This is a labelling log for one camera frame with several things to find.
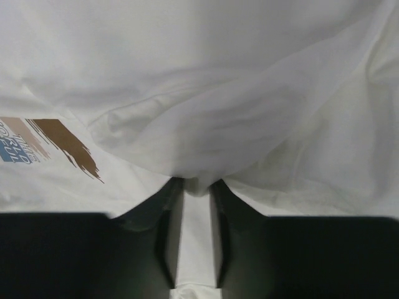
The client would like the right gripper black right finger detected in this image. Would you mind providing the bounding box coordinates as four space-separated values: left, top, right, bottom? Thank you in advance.
210 181 398 298

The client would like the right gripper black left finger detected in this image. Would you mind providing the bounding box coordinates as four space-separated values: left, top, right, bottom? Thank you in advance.
1 178 184 298

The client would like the white printed t-shirt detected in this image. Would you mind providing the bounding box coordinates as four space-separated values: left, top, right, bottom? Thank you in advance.
1 1 398 298

